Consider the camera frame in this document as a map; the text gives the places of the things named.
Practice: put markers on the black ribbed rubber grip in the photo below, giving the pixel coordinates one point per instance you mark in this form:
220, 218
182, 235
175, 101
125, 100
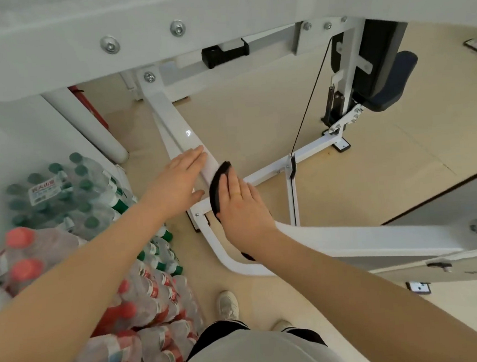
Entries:
224, 54

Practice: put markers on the person's right forearm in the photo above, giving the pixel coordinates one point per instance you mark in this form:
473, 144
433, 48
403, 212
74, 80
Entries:
388, 299

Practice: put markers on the person's left forearm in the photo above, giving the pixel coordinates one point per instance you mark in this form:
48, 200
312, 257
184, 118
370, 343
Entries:
74, 299

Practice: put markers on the person's right hand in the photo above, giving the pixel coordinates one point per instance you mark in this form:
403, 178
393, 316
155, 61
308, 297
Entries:
243, 219

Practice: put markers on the black padded seat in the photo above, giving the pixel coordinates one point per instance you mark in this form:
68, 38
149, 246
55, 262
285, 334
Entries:
395, 84

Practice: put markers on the white vertical pipe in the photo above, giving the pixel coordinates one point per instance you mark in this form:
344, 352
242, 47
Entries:
90, 124

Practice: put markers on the stack of water bottle packs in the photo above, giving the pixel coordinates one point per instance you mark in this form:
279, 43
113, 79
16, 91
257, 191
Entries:
67, 208

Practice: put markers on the white sneaker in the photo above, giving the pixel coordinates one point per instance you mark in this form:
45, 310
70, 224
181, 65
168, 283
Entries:
228, 305
281, 326

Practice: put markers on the red fire extinguisher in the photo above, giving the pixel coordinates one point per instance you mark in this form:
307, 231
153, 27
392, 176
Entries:
90, 108

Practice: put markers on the dark grey cleaning cloth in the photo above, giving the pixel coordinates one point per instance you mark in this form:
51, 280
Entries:
216, 188

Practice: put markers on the black shorts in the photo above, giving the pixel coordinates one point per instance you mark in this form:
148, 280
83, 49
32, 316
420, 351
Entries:
217, 333

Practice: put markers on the white gym machine frame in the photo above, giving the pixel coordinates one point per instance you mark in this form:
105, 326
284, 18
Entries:
66, 35

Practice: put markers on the person's left hand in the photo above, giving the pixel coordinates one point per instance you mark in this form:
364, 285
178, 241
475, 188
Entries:
175, 188

